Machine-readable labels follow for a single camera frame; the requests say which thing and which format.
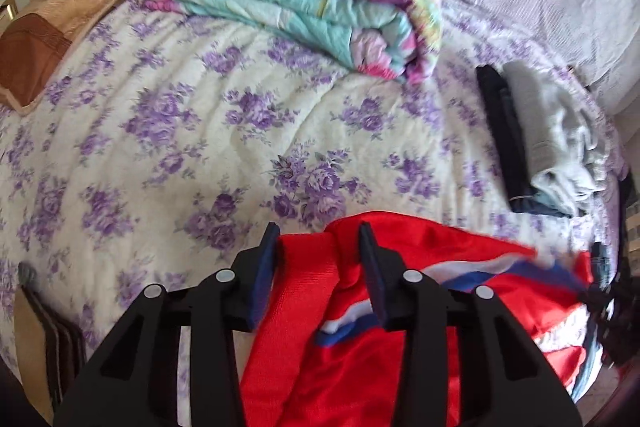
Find folded grey sweatpants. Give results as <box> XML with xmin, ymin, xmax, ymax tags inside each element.
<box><xmin>502</xmin><ymin>59</ymin><xmax>609</xmax><ymax>216</ymax></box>

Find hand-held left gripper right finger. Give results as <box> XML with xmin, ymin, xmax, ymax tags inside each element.
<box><xmin>357</xmin><ymin>223</ymin><xmax>584</xmax><ymax>427</ymax></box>

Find blue denim jeans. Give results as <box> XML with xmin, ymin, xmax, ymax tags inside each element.
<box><xmin>567</xmin><ymin>328</ymin><xmax>608</xmax><ymax>405</ymax></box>

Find folded black pants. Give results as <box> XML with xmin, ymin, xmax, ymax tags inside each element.
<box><xmin>475</xmin><ymin>64</ymin><xmax>537</xmax><ymax>214</ymax></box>

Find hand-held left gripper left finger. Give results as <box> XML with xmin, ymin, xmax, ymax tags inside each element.
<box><xmin>52</xmin><ymin>222</ymin><xmax>282</xmax><ymax>427</ymax></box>

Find red pants with striped band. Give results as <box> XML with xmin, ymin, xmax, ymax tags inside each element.
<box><xmin>240</xmin><ymin>212</ymin><xmax>597</xmax><ymax>427</ymax></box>

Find brown wooden boards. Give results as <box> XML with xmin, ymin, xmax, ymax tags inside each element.
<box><xmin>13</xmin><ymin>261</ymin><xmax>89</xmax><ymax>424</ymax></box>

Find purple floral bedspread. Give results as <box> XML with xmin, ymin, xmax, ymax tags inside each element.
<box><xmin>0</xmin><ymin>0</ymin><xmax>627</xmax><ymax>419</ymax></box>

